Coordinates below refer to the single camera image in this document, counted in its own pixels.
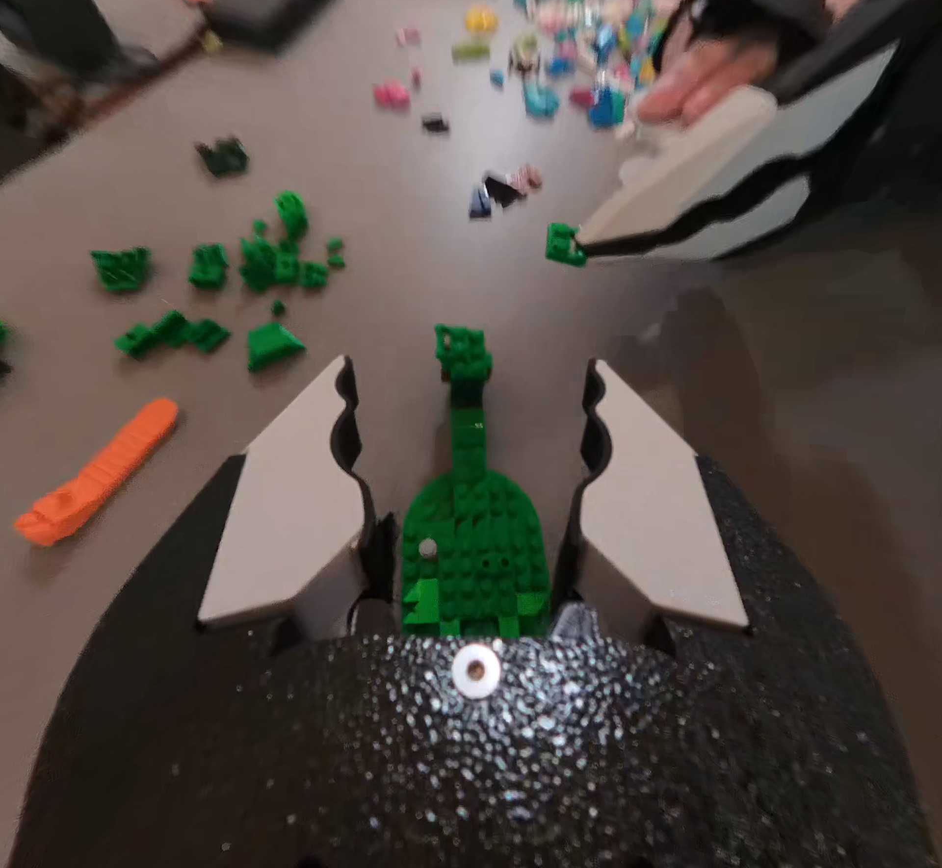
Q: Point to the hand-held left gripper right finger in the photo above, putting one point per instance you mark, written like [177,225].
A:
[655,522]

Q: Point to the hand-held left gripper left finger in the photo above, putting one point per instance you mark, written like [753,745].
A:
[294,515]

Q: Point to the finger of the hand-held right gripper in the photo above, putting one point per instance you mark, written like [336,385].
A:
[684,162]
[831,125]

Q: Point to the small green brick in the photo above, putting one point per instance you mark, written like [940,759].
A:
[565,244]

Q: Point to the green brick model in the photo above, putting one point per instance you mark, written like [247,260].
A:
[475,537]

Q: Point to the person's right hand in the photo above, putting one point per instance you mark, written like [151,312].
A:
[706,81]

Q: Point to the teal curved brick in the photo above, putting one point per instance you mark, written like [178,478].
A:
[541,101]

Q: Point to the reddish brown studded plate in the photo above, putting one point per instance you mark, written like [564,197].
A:
[528,178]

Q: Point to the pile of colourful bricks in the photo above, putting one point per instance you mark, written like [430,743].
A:
[589,22]

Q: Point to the black brick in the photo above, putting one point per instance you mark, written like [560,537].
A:
[504,193]

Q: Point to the orange brick separator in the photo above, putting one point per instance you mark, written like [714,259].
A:
[103,474]

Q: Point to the dark blue wedge brick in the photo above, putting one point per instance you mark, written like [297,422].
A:
[480,204]

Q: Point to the lime green brick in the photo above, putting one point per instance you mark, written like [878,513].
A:
[471,50]

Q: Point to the yellow brick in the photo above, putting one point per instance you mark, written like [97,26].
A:
[480,20]

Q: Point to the dark brown brick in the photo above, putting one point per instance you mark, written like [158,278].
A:
[436,123]

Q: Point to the scattered green bricks group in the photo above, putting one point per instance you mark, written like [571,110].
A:
[257,265]

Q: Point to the pink brick piece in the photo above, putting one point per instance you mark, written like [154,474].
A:
[391,94]

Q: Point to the pink and white brick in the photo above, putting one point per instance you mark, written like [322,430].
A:
[408,37]

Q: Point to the dark green brick piece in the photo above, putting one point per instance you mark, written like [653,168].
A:
[222,157]

